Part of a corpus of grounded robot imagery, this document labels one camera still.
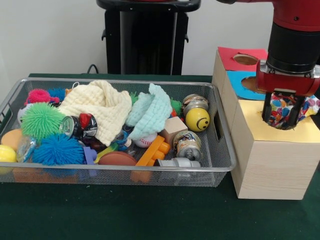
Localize large blue spiky ball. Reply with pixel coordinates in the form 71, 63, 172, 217
31, 133, 85, 166

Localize plain yellow ball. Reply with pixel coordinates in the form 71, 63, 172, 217
0, 144, 18, 164

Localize wooden cube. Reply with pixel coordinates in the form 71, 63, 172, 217
159, 116, 189, 146

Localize yellow smiley ball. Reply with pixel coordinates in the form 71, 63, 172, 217
185, 107, 210, 133

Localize crushed black red can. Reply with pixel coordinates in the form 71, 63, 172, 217
61, 113, 98, 138

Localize cream waffle cloth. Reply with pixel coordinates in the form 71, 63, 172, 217
58, 79, 133, 147

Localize wooden box with three holes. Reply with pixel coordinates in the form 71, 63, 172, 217
211, 46, 320, 200

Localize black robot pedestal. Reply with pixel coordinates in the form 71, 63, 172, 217
96, 0, 202, 75

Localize dark green tablecloth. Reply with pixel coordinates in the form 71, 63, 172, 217
0, 72, 320, 240

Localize shallow metal mesh bin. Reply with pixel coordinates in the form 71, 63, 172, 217
0, 77, 237, 188

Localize large green spiky ball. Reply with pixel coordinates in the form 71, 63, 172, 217
20, 101, 66, 141

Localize colourful patterned cloth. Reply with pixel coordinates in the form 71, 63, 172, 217
267, 92, 320, 130

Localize light blue waffle cloth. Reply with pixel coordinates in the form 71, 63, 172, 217
124, 83, 173, 141

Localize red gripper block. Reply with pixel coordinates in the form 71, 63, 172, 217
255, 59, 320, 126

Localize white baseball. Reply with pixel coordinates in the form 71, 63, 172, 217
134, 132, 158, 148

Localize orange plastic comb block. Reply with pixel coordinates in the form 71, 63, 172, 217
135, 135, 172, 167

